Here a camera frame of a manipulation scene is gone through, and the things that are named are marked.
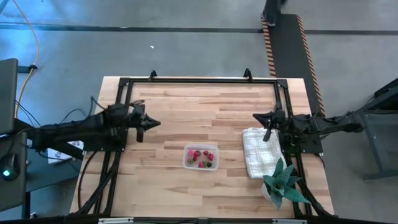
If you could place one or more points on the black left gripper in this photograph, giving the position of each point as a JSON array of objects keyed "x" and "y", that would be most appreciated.
[{"x": 136, "y": 117}]

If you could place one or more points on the green leafy plant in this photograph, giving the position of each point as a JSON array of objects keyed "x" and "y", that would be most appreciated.
[{"x": 284, "y": 185}]

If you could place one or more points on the black computer mouse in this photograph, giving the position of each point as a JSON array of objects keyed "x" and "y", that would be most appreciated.
[{"x": 9, "y": 168}]

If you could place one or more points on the black aluminium table frame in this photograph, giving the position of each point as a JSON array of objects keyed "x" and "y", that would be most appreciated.
[{"x": 202, "y": 80}]

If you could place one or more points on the large red strawberry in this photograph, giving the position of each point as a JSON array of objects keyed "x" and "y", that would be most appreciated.
[{"x": 211, "y": 156}]

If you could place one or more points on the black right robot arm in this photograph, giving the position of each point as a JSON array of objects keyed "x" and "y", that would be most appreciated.
[{"x": 326, "y": 123}]

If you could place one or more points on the white plant pot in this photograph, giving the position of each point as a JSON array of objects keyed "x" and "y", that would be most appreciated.
[{"x": 265, "y": 192}]

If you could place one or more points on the dark grey desk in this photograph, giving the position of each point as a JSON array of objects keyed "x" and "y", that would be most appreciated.
[{"x": 12, "y": 193}]

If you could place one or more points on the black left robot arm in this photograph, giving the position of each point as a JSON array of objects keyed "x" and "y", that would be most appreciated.
[{"x": 77, "y": 127}]

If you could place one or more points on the black monitor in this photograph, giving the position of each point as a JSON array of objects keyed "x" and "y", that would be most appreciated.
[{"x": 7, "y": 93}]

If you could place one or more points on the silver metal bracket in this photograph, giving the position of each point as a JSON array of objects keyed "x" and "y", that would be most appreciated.
[
  {"x": 115, "y": 220},
  {"x": 289, "y": 221}
]

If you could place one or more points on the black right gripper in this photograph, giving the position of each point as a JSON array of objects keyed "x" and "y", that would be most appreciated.
[{"x": 279, "y": 118}]

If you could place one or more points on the clear plastic tupperware container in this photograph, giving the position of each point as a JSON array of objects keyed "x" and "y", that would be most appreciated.
[{"x": 185, "y": 166}]

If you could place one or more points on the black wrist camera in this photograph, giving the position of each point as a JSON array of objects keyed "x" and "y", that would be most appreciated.
[
  {"x": 140, "y": 135},
  {"x": 267, "y": 134}
]

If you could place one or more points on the dark blueberry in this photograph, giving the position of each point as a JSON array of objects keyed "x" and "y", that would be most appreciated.
[{"x": 209, "y": 164}]

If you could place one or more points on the person's foot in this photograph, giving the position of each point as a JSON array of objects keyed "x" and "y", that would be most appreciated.
[{"x": 271, "y": 12}]

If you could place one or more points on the white cardboard box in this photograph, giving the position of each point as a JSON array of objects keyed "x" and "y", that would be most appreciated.
[{"x": 62, "y": 155}]

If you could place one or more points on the black floor mat striped edges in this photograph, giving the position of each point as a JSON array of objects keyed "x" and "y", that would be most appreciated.
[{"x": 289, "y": 53}]

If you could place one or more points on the black frame clamp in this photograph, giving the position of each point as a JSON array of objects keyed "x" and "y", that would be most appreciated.
[
  {"x": 152, "y": 75},
  {"x": 247, "y": 74}
]

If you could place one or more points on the white checked towel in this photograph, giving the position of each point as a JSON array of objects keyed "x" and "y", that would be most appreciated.
[{"x": 259, "y": 152}]

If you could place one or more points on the black metal stand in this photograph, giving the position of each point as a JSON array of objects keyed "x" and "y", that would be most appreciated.
[{"x": 385, "y": 96}]

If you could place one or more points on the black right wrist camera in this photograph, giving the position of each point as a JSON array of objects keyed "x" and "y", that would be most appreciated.
[{"x": 267, "y": 134}]

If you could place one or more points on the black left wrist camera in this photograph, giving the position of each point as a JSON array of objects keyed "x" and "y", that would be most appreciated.
[{"x": 140, "y": 135}]

